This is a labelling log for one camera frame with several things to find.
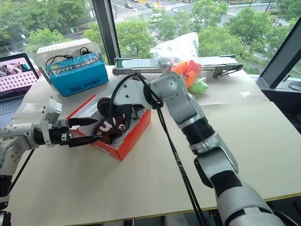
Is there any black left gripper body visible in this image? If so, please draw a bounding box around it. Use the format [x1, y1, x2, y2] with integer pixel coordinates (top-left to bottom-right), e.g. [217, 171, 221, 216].
[50, 119, 72, 146]

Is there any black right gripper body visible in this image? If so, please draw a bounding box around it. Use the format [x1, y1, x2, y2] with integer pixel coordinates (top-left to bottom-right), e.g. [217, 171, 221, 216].
[114, 104, 144, 121]

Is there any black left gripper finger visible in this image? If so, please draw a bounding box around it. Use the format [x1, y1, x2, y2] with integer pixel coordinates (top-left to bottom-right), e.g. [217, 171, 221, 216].
[68, 117, 98, 129]
[69, 135, 103, 148]

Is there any orange cardboard shoebox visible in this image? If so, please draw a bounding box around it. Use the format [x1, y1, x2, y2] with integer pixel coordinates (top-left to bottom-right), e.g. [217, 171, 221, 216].
[66, 94, 152, 162]

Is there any dark brown plush toy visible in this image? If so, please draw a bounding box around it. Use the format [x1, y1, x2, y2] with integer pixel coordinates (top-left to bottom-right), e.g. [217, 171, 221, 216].
[93, 116, 129, 145]

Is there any open laptop computer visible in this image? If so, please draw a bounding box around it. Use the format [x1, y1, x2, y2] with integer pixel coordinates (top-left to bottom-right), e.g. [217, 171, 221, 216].
[0, 52, 40, 123]

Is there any dark brown shoe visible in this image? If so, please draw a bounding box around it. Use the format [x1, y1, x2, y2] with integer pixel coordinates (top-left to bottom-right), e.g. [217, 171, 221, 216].
[97, 97, 116, 119]

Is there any blue printed cardboard box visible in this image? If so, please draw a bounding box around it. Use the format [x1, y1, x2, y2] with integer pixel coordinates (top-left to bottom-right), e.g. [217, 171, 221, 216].
[45, 52, 110, 97]

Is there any small conveyor belt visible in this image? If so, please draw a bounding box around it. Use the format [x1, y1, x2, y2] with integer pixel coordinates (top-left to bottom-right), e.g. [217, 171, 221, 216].
[112, 54, 244, 79]

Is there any orange plush toy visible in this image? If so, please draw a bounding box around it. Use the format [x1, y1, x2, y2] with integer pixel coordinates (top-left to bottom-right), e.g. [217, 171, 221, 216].
[171, 60, 204, 89]

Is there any green plush toy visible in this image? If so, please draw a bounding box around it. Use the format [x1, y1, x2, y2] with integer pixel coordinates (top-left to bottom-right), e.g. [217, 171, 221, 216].
[189, 78, 210, 95]

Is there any white perforated box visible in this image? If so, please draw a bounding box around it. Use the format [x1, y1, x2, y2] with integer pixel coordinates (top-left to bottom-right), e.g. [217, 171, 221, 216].
[36, 38, 100, 62]

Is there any clear plastic bag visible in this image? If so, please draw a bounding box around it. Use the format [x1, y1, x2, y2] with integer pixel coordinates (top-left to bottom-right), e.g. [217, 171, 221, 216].
[149, 32, 201, 72]

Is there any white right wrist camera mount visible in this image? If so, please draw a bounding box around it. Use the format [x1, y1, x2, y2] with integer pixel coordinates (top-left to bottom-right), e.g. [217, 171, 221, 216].
[112, 76, 151, 110]

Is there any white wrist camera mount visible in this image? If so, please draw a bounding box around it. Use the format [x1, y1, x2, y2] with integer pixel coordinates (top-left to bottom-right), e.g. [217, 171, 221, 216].
[38, 97, 63, 148]
[112, 76, 151, 110]

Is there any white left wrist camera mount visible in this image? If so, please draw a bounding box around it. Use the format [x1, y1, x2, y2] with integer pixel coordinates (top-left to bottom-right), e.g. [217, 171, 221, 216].
[38, 97, 63, 148]

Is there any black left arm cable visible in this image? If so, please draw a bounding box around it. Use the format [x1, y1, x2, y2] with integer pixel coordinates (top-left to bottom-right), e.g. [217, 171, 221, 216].
[8, 147, 36, 193]

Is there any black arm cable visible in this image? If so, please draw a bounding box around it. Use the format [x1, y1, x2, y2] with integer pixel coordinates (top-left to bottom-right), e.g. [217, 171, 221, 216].
[109, 73, 209, 226]
[8, 147, 36, 193]

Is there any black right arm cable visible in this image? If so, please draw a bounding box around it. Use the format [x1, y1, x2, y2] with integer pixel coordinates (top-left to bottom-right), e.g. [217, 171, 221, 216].
[109, 73, 209, 226]

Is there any thin black charger cable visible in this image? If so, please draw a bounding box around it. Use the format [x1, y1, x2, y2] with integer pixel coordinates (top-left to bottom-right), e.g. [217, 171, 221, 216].
[45, 47, 95, 67]

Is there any dark window frame post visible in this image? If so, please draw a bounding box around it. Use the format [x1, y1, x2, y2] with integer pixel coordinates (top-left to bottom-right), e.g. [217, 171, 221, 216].
[92, 0, 121, 65]

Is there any slanted dark window frame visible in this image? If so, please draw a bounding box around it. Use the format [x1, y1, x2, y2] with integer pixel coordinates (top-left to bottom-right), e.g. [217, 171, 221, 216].
[255, 18, 301, 90]

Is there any coiled black cable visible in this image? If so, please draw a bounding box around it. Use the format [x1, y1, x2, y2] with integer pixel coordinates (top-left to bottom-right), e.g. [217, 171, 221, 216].
[287, 81, 301, 91]

